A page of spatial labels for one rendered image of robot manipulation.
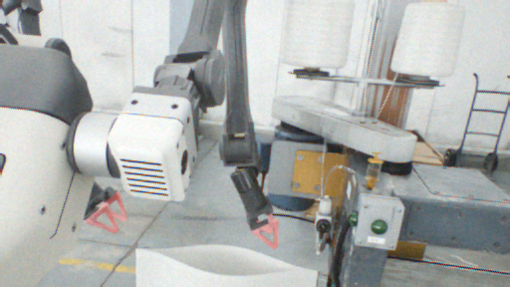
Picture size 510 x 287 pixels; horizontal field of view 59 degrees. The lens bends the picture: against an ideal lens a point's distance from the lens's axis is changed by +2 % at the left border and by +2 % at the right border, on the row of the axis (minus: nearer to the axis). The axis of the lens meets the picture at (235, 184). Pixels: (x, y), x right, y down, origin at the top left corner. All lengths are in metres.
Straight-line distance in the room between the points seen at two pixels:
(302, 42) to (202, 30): 0.33
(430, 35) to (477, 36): 5.18
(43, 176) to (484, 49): 6.00
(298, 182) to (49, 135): 0.80
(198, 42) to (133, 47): 5.66
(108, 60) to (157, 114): 6.01
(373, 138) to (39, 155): 0.68
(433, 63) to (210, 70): 0.58
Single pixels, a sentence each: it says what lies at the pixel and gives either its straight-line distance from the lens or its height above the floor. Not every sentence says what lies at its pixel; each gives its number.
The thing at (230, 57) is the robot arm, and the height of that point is 1.54.
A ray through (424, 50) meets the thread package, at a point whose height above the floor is 1.59.
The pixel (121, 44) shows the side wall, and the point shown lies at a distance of 6.51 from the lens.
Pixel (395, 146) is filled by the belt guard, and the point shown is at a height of 1.40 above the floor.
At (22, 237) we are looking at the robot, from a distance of 0.61.
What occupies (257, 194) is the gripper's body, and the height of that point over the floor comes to 1.24.
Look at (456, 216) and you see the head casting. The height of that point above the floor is 1.30.
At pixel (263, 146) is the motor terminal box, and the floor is 1.29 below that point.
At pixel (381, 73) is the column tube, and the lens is 1.34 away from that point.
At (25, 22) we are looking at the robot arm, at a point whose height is 1.58.
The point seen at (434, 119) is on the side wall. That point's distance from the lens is 6.32.
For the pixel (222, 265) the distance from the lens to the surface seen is 1.24.
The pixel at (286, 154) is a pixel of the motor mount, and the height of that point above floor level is 1.28.
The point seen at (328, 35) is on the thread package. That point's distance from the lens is 1.09.
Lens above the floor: 1.63
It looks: 21 degrees down
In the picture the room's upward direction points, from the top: 4 degrees clockwise
